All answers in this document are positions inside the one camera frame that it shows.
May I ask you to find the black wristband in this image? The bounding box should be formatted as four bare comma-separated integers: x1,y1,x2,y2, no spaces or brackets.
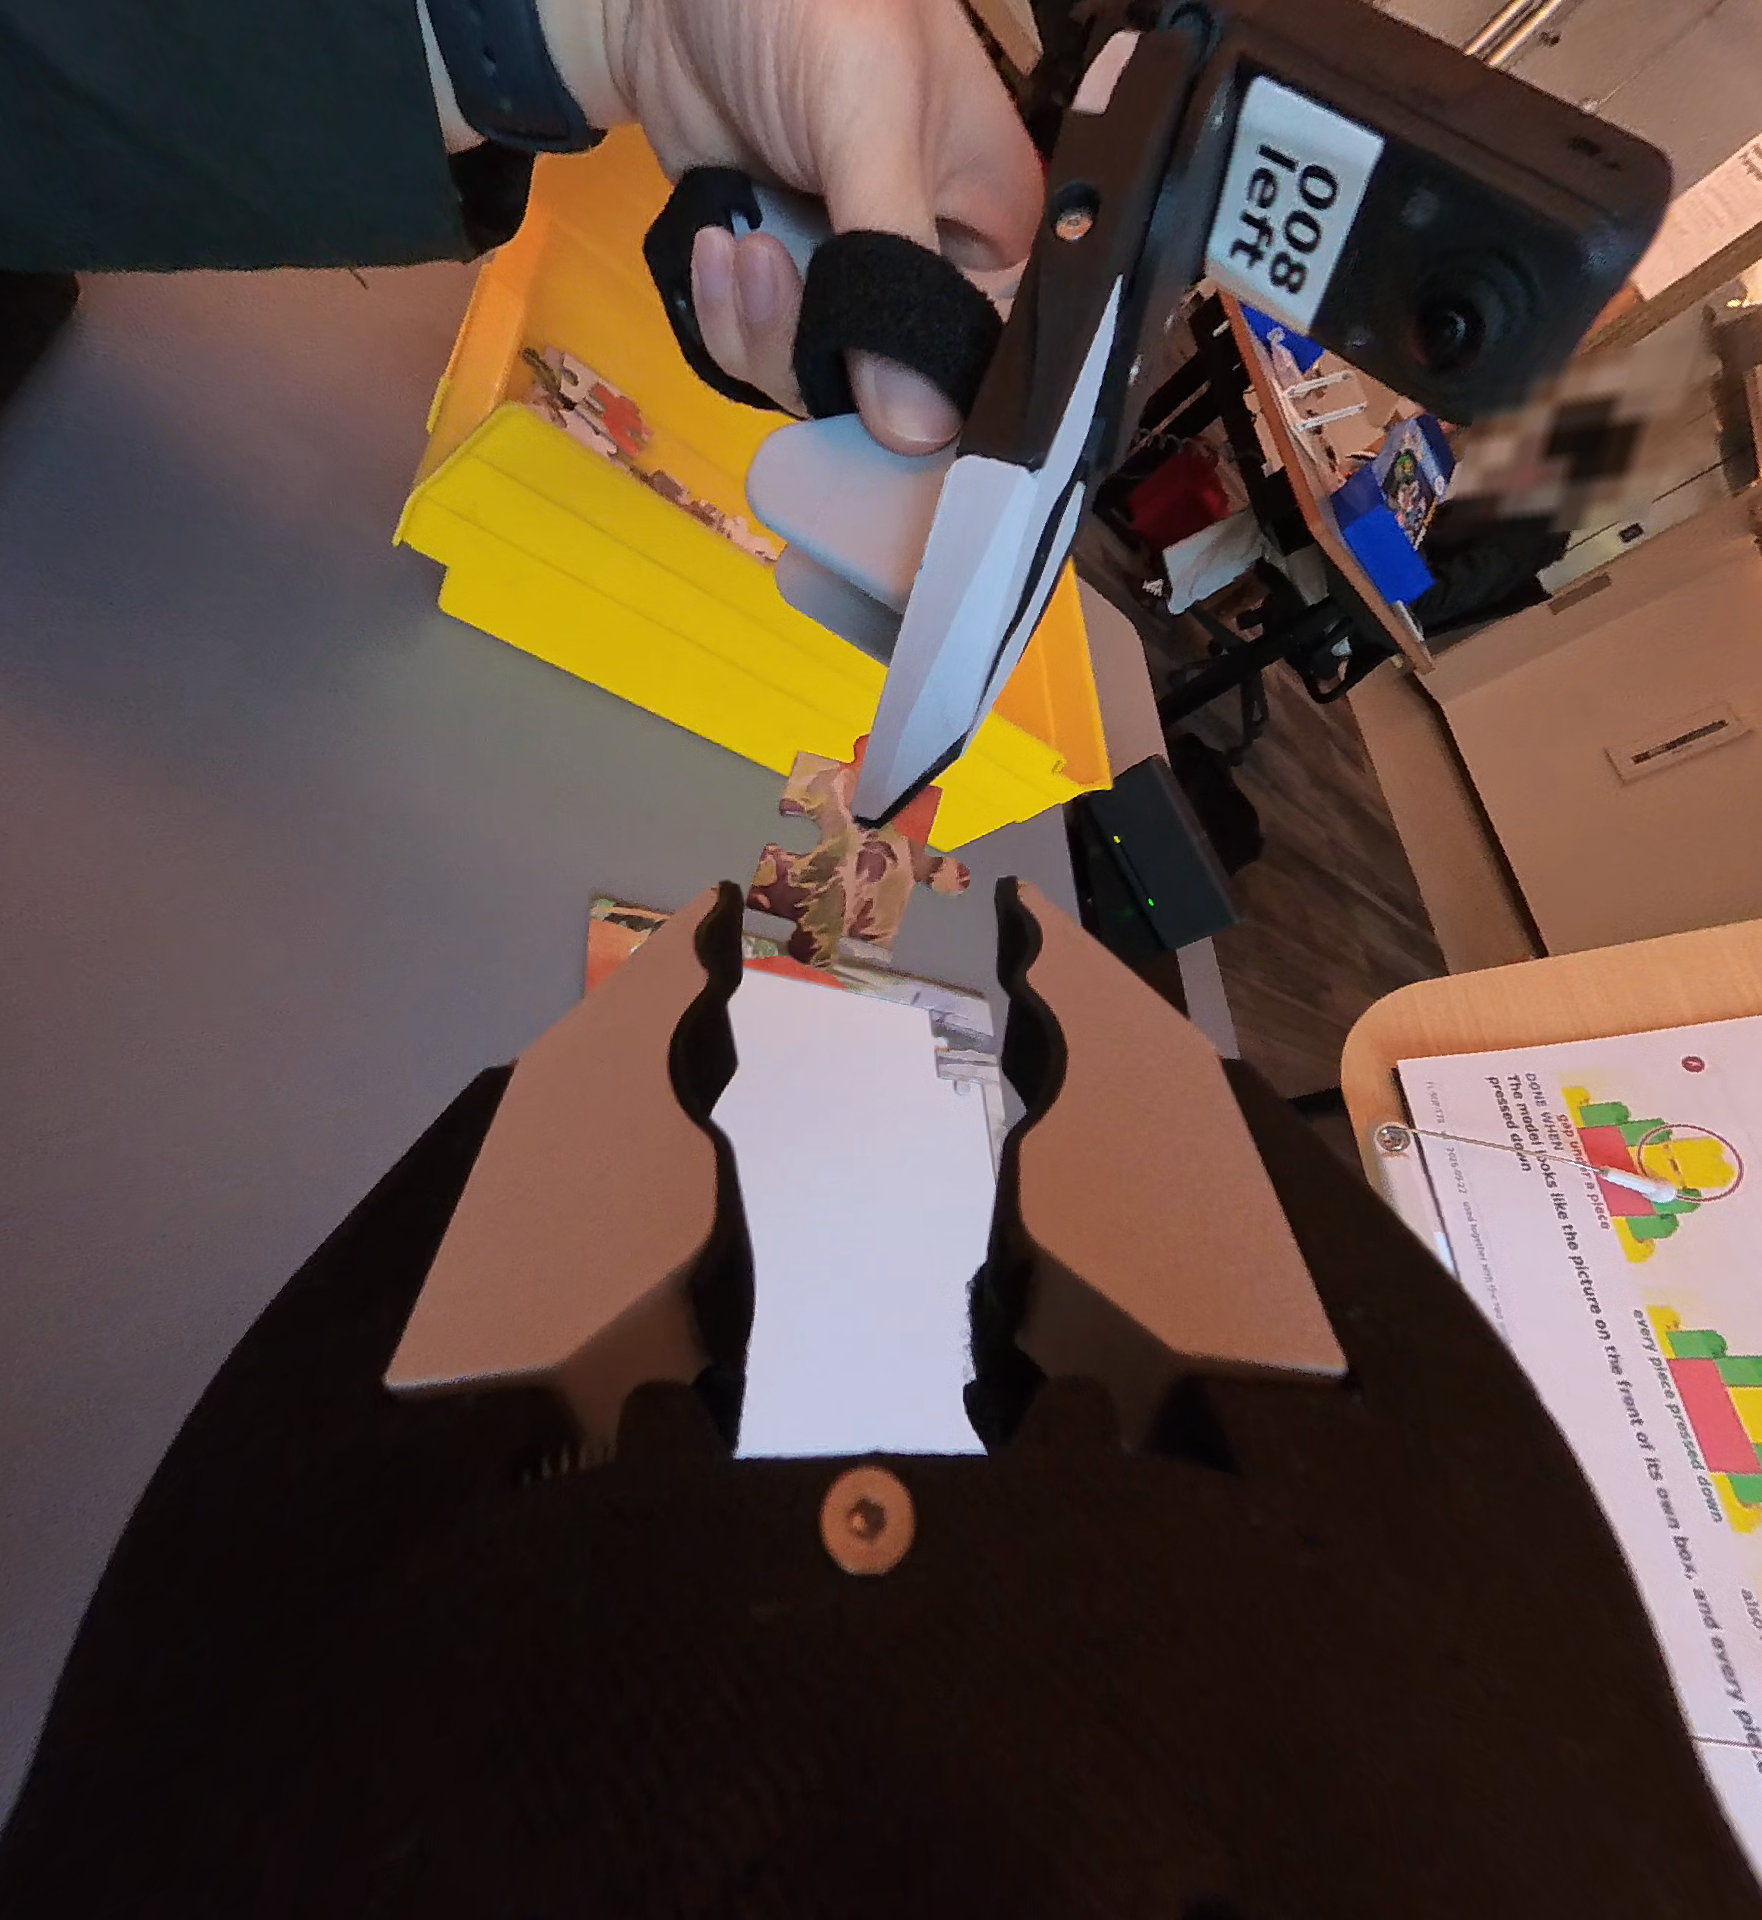
422,0,607,156

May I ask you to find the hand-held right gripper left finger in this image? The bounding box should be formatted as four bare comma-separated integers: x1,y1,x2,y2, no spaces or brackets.
382,881,759,1458

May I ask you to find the grey desk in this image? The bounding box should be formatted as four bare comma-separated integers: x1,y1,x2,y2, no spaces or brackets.
0,269,1244,1920

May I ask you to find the red bag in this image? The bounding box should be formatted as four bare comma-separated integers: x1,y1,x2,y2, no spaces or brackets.
1129,442,1237,550

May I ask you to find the yellow bin with puzzle pieces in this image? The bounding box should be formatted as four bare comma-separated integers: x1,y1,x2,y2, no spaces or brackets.
393,119,1117,857

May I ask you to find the pile of puzzle pieces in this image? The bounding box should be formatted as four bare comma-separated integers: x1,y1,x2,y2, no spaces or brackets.
521,343,790,564

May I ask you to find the beige cabinet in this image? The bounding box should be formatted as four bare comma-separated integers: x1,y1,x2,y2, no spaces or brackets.
1347,509,1762,962

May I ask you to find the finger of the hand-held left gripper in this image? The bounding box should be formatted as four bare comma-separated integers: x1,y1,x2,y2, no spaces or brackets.
880,275,1129,827
850,450,1047,824

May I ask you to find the white paper sign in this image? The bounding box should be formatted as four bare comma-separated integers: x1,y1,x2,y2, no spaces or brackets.
1631,95,1762,302

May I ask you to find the person's left hand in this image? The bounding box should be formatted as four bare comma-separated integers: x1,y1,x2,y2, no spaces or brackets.
581,0,1049,459

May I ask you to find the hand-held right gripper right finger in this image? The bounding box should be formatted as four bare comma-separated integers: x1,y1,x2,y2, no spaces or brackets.
962,876,1349,1453

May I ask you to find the puzzle frame board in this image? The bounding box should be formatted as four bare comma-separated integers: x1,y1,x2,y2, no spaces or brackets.
588,896,1017,1458

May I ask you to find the black device with green lights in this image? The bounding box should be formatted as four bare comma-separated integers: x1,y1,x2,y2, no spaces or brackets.
1069,755,1244,962

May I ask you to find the person's left forearm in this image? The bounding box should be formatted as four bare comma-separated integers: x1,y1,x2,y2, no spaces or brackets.
0,0,525,275

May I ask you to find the brown floral puzzle piece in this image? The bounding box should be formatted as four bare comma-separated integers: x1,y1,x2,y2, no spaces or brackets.
746,741,975,970

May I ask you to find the large blue box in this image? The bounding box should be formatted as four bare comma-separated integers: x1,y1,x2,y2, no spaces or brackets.
1331,416,1457,605

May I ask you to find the printed instruction sheet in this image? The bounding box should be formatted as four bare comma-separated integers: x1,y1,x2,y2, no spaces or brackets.
1398,1001,1762,1920

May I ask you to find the instruction sheet on stand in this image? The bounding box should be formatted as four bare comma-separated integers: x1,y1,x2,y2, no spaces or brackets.
1339,906,1762,1920

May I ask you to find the lavender stone-pattern puzzle piece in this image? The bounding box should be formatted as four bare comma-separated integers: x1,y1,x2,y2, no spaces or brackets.
932,1001,1014,1099

